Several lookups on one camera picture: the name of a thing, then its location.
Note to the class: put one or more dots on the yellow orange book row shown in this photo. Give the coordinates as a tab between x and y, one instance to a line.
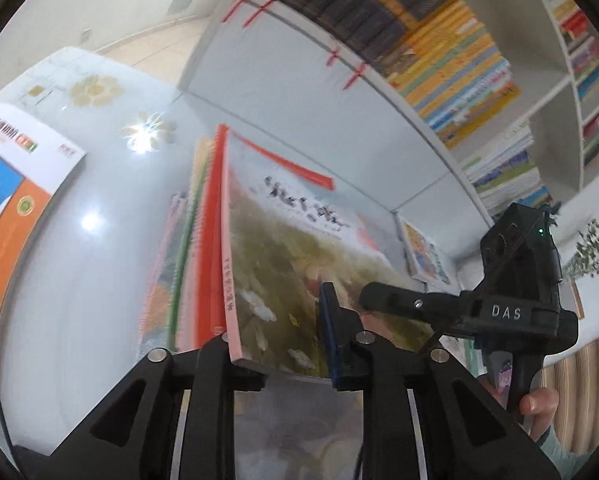
452	73

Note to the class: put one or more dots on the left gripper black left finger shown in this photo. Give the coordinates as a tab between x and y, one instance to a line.
208	448

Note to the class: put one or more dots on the orange blue cover book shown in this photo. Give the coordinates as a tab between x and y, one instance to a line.
35	161

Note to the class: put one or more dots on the green leafy plant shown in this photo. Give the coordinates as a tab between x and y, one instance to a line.
585	261

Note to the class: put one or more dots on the stack of books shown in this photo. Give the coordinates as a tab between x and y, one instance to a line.
165	298

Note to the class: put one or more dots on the white stacked books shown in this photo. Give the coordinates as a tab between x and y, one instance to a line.
503	172

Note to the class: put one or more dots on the red spine upright book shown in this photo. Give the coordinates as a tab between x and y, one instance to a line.
210	320

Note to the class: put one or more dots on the white bookshelf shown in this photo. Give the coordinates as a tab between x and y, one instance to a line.
262	62

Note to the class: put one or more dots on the person's right hand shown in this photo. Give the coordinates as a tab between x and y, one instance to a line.
540	406

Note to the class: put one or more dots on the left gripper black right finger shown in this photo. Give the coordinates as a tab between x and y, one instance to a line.
360	360

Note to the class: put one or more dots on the floral cover pink-spine book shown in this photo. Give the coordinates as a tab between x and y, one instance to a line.
285	232

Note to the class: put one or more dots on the leaning colourful picture book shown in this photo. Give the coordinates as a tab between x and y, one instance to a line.
426	262

